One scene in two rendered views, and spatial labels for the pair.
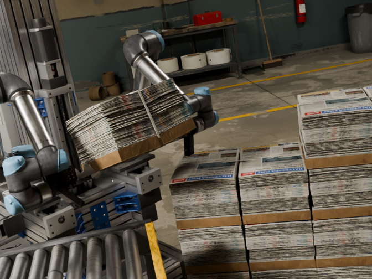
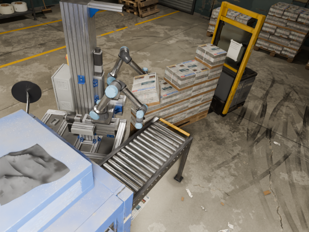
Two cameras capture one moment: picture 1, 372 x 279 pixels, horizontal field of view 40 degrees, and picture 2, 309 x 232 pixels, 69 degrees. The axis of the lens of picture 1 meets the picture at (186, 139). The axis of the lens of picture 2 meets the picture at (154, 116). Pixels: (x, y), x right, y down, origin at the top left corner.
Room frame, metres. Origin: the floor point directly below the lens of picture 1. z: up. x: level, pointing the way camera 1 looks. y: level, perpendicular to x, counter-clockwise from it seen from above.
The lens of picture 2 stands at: (0.41, 1.92, 2.64)
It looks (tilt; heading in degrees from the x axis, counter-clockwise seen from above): 40 degrees down; 309
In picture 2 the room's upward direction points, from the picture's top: 8 degrees clockwise
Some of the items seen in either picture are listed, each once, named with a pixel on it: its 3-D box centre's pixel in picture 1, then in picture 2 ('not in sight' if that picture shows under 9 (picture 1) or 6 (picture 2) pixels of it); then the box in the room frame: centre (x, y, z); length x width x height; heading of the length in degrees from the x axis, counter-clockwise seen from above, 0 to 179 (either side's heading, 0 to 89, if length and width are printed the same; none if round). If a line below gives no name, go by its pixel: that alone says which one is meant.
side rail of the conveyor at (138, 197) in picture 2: not in sight; (157, 176); (1.17, 0.78, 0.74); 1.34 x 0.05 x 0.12; 97
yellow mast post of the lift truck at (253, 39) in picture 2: not in sight; (239, 71); (1.56, -1.58, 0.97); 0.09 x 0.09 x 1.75; 79
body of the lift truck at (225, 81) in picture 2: not in sight; (228, 85); (1.81, -2.00, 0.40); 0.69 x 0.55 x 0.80; 169
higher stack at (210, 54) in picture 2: not in sight; (202, 84); (1.96, -1.22, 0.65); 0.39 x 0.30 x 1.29; 169
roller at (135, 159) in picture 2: not in sight; (138, 160); (1.42, 0.82, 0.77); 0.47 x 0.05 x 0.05; 7
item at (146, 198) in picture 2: not in sight; (132, 201); (1.43, 0.85, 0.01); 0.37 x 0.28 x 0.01; 97
